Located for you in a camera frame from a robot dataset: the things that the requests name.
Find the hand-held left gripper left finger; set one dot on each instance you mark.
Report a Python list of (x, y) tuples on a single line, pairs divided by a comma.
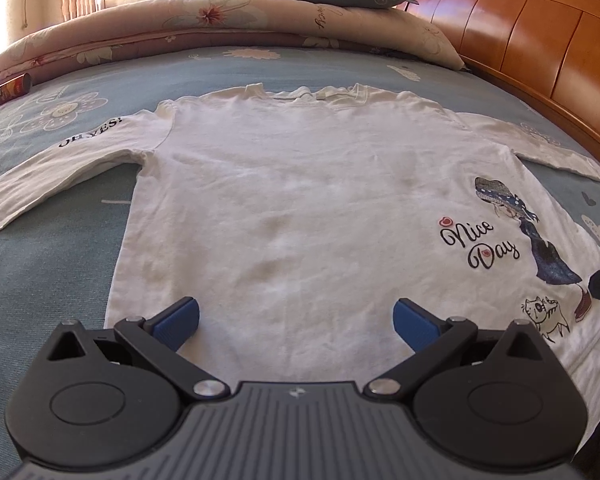
[(177, 320)]

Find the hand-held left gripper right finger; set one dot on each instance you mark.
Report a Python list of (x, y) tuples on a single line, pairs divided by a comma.
[(415, 325)]

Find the white printed long-sleeve shirt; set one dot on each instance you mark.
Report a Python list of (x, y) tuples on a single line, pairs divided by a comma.
[(305, 185)]

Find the wooden headboard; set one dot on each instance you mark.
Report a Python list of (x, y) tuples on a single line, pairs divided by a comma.
[(530, 25)]

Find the cylindrical snack can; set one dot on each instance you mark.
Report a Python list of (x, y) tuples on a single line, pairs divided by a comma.
[(7, 90)]

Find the pink floral quilt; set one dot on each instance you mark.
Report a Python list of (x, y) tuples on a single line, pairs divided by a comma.
[(155, 20)]

